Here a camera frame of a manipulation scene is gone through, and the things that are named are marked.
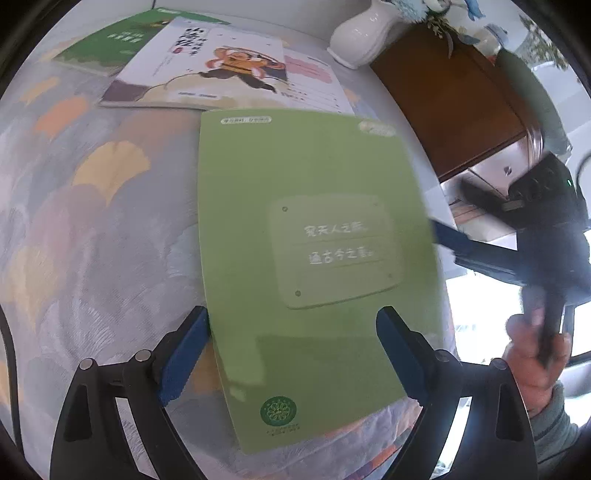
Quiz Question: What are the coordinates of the white ceramic vase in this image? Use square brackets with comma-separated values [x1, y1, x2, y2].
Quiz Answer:
[328, 0, 414, 70]

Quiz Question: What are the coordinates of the glass vase with green plant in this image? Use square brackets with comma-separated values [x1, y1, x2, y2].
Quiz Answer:
[517, 14, 571, 70]

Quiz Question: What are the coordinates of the person's right forearm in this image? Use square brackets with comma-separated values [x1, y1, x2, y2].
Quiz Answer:
[526, 383, 583, 467]

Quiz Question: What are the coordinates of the dark green box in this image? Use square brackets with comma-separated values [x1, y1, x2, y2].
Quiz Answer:
[494, 46, 573, 160]

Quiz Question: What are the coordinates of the black cable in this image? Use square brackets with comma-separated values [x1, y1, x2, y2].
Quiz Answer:
[0, 300, 24, 462]

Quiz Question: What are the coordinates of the white book with pink cloud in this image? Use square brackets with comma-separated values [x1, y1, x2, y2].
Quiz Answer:
[281, 48, 356, 116]

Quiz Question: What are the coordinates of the person's right hand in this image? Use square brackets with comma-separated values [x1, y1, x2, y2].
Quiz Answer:
[503, 308, 573, 418]

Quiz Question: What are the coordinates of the light green book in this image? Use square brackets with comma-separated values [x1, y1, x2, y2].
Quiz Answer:
[198, 108, 446, 455]

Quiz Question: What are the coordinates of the white drawer unit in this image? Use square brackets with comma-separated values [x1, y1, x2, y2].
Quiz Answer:
[441, 138, 546, 245]

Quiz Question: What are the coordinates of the dark green book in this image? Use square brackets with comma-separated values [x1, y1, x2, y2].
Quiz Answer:
[52, 9, 230, 77]

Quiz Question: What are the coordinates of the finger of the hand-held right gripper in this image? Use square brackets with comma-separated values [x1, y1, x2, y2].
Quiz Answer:
[431, 220, 523, 285]
[462, 179, 512, 219]

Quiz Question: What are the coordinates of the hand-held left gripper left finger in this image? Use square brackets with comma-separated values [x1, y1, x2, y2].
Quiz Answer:
[51, 305, 211, 480]

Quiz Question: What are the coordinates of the blue and white ornament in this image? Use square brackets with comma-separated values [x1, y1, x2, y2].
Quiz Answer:
[478, 23, 506, 58]

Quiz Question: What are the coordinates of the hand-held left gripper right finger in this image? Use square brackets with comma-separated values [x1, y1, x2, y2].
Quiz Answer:
[376, 305, 539, 480]

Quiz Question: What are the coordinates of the brown wooden cabinet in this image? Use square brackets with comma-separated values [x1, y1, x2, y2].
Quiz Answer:
[369, 23, 546, 183]

